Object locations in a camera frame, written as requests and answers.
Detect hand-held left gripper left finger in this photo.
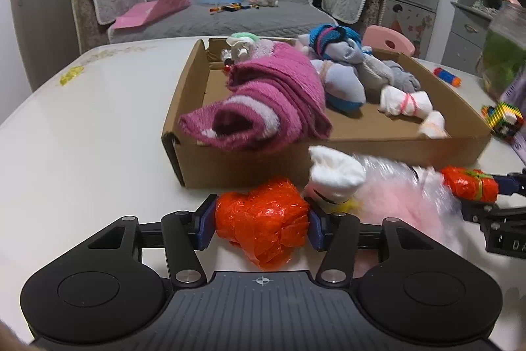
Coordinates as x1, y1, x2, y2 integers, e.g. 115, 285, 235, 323
88, 194, 218, 288

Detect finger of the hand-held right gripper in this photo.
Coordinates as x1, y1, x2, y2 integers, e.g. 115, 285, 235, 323
460, 203, 526, 230
493, 169, 526, 197

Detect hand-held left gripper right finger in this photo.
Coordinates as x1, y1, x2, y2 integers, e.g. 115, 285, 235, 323
307, 207, 428, 288

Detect red gift box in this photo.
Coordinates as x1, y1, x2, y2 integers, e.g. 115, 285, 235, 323
442, 166, 500, 204

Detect orange ball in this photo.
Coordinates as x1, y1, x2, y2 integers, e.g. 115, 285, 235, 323
214, 177, 311, 271

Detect cardboard box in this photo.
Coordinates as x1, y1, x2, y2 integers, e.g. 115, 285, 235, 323
161, 36, 493, 189

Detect large grey sock bundle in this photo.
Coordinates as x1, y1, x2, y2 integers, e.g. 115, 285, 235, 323
357, 55, 422, 93

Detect green and white sock roll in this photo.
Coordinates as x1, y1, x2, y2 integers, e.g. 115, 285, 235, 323
228, 31, 264, 60

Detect blue knit sock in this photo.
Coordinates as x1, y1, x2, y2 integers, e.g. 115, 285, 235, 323
308, 23, 363, 58

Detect white desktop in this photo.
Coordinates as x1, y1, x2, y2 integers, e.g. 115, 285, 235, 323
0, 34, 526, 335

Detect colourful block cube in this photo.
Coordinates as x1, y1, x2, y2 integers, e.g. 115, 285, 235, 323
482, 102, 526, 140

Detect purple water bottle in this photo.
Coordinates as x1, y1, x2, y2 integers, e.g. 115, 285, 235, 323
503, 71, 526, 166

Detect small white sock roll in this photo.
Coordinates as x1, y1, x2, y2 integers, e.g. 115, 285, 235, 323
417, 110, 448, 138

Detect colourful block stick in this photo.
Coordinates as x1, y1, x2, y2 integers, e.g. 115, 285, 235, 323
433, 67, 462, 85

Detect glass jar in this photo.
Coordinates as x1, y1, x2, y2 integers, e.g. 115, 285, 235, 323
477, 1, 526, 99

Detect white sock with red band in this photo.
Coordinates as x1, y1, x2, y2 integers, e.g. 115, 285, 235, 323
379, 85, 432, 118

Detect white and blue sock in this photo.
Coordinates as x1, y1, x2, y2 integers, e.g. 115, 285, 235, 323
310, 59, 367, 113

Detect magenta striped sock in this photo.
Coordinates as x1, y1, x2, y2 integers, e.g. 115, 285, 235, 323
178, 44, 333, 154

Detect grey cabinet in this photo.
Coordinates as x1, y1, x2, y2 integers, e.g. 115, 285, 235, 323
442, 0, 526, 66

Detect yellow wrapper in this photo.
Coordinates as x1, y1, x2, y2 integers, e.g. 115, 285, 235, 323
60, 65, 85, 86

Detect orange and black toy pieces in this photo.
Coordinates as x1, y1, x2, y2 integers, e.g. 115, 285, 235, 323
209, 2, 259, 14

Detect pink bag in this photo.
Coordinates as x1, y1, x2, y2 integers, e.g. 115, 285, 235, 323
113, 0, 193, 30

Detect white standing air conditioner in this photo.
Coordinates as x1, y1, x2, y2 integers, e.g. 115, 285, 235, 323
8, 0, 87, 92

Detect pink fluffy plush keychain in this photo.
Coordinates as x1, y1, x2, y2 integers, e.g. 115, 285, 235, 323
304, 166, 465, 278

